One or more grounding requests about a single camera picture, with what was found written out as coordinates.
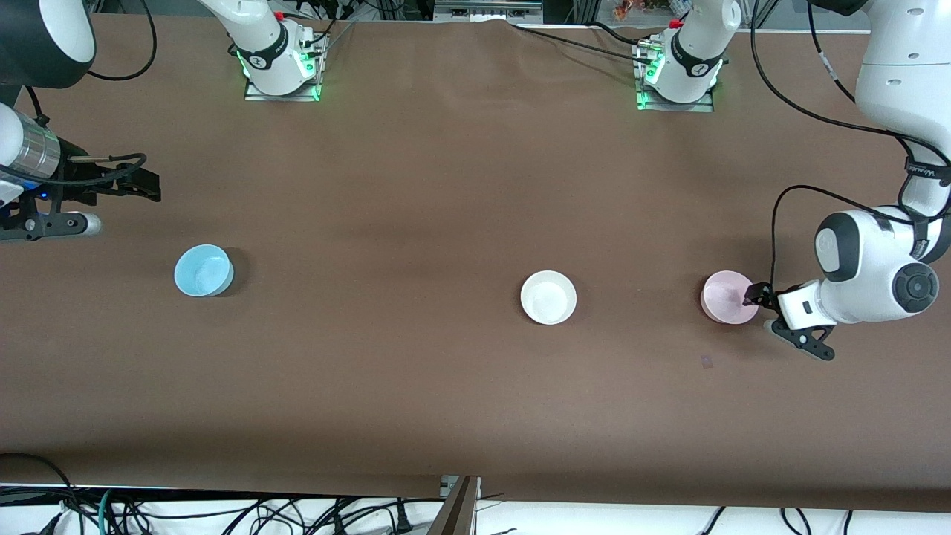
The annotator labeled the pink bowl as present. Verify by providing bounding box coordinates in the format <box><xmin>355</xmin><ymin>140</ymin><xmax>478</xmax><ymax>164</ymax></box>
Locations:
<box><xmin>701</xmin><ymin>270</ymin><xmax>760</xmax><ymax>325</ymax></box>

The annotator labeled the light blue bowl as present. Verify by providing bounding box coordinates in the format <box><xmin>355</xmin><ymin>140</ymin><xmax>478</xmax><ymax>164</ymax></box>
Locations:
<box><xmin>174</xmin><ymin>244</ymin><xmax>235</xmax><ymax>298</ymax></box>

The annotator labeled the white bowl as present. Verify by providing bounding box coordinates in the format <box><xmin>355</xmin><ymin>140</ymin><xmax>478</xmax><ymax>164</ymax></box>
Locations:
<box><xmin>520</xmin><ymin>270</ymin><xmax>578</xmax><ymax>326</ymax></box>

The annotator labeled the orange toy clutter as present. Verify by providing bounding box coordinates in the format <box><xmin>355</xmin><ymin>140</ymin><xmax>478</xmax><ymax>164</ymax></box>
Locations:
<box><xmin>613</xmin><ymin>0</ymin><xmax>695</xmax><ymax>22</ymax></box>

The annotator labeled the brown table cover sheet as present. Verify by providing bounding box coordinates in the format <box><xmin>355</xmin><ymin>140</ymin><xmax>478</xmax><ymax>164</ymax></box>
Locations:
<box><xmin>0</xmin><ymin>11</ymin><xmax>951</xmax><ymax>513</ymax></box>

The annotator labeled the grey power strip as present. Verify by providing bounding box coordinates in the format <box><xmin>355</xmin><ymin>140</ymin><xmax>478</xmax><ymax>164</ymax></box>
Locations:
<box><xmin>435</xmin><ymin>0</ymin><xmax>543</xmax><ymax>23</ymax></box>

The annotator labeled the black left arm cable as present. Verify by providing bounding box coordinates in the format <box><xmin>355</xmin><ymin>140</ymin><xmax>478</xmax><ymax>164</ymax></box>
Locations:
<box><xmin>749</xmin><ymin>0</ymin><xmax>951</xmax><ymax>294</ymax></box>

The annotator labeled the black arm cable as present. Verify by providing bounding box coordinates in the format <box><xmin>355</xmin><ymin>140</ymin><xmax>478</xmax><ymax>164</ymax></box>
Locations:
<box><xmin>749</xmin><ymin>0</ymin><xmax>951</xmax><ymax>294</ymax></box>
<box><xmin>22</xmin><ymin>0</ymin><xmax>158</xmax><ymax>127</ymax></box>

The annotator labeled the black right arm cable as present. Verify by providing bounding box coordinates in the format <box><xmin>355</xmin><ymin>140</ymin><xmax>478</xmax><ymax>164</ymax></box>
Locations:
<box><xmin>22</xmin><ymin>0</ymin><xmax>158</xmax><ymax>127</ymax></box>

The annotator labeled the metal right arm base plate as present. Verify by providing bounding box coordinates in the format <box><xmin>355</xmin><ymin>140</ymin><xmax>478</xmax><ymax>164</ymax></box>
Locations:
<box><xmin>244</xmin><ymin>33</ymin><xmax>323</xmax><ymax>103</ymax></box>

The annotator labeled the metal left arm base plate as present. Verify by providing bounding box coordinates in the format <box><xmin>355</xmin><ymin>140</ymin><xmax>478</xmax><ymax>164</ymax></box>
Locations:
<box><xmin>635</xmin><ymin>41</ymin><xmax>715</xmax><ymax>114</ymax></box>

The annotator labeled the thick black looped cable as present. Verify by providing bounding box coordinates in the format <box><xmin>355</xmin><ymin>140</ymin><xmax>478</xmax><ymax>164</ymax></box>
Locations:
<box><xmin>0</xmin><ymin>453</ymin><xmax>86</xmax><ymax>535</ymax></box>

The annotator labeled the black cable on table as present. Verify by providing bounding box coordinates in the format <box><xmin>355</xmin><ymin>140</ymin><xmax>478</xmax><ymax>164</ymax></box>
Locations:
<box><xmin>583</xmin><ymin>21</ymin><xmax>658</xmax><ymax>44</ymax></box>
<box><xmin>513</xmin><ymin>25</ymin><xmax>643</xmax><ymax>60</ymax></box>

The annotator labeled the aluminium profile post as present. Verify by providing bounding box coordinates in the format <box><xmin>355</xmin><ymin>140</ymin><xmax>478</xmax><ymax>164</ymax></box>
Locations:
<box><xmin>427</xmin><ymin>476</ymin><xmax>481</xmax><ymax>535</ymax></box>

